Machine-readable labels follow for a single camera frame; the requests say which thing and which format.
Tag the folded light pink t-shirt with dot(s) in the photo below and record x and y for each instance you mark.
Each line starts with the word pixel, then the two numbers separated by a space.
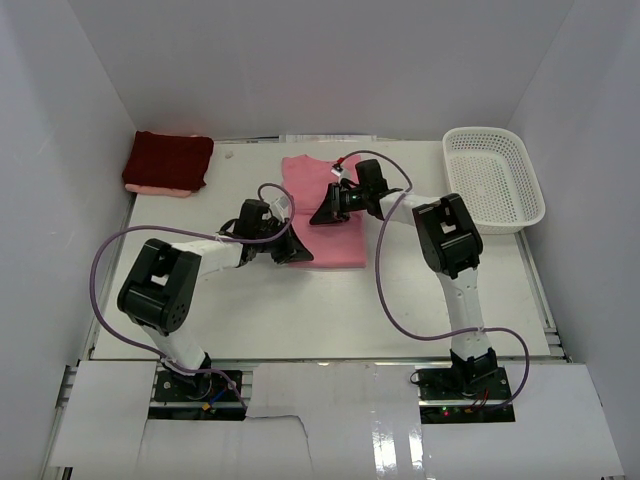
pixel 157 191

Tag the folded dark red t-shirt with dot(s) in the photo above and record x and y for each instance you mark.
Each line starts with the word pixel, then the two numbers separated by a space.
pixel 168 162

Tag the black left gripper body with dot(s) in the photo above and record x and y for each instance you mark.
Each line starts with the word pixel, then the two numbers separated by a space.
pixel 282 245

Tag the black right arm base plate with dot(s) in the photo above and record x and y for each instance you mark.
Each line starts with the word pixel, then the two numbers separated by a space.
pixel 443 402

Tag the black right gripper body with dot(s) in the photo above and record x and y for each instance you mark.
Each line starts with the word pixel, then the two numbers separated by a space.
pixel 336 201

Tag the white paper strip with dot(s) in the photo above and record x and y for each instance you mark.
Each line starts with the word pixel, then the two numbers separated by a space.
pixel 324 138

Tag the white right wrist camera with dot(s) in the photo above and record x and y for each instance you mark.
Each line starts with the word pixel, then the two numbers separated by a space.
pixel 338 170

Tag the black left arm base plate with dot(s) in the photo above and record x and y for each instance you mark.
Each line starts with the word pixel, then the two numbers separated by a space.
pixel 213 399

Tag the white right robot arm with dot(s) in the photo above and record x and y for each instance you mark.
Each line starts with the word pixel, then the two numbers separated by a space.
pixel 451 246

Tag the white perforated plastic basket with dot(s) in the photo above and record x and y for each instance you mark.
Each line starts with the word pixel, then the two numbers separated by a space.
pixel 490 168

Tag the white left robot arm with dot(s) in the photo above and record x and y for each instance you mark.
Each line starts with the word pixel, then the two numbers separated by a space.
pixel 159 288

